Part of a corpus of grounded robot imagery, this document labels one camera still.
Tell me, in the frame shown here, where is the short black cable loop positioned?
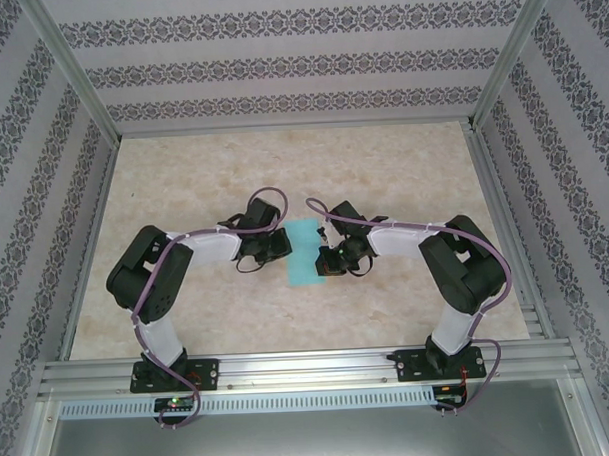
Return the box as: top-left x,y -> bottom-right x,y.
348,255 -> 376,279
233,253 -> 267,277

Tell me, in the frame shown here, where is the long aluminium mounting rail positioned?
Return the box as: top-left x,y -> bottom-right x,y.
36,342 -> 577,399

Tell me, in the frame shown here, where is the aluminium frame post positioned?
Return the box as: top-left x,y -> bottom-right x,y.
464,0 -> 568,131
19,0 -> 122,149

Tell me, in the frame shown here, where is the teal square paper sheet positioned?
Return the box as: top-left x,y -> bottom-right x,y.
285,218 -> 328,289

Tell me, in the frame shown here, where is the grey sheet metal shelf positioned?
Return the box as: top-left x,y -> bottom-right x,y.
33,377 -> 609,456

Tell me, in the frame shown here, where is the thin aluminium cross rail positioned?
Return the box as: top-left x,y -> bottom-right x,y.
115,116 -> 477,142

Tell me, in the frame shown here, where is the slotted grey cable duct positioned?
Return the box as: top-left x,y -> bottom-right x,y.
58,385 -> 438,421

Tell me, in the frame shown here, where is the aluminium side rail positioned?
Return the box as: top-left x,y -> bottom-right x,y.
464,121 -> 558,343

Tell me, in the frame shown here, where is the small green circuit board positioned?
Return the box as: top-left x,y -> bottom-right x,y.
433,383 -> 468,403
153,395 -> 198,412

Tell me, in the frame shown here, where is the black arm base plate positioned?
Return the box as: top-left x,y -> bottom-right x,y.
128,358 -> 221,395
394,345 -> 487,385

